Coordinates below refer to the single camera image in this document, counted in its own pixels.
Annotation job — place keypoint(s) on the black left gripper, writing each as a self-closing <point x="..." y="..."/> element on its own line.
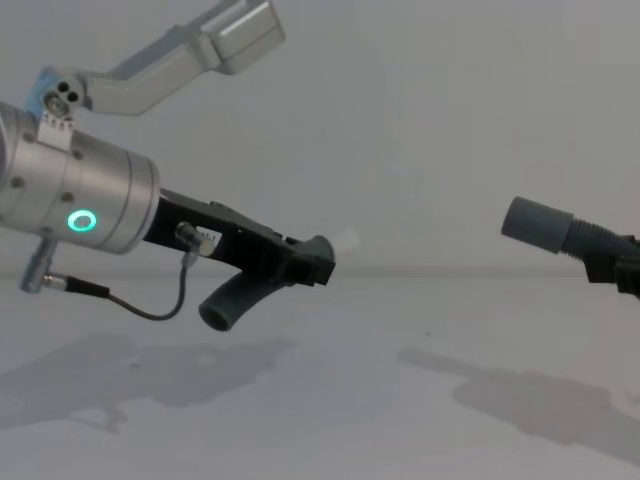
<point x="220" y="235"/>

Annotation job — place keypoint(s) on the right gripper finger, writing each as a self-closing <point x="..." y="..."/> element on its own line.
<point x="602" y="267"/>

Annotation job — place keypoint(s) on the dark grey curved tube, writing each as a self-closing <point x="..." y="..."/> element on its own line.
<point x="235" y="305"/>

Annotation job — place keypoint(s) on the white table cloth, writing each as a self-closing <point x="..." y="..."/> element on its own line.
<point x="320" y="400"/>

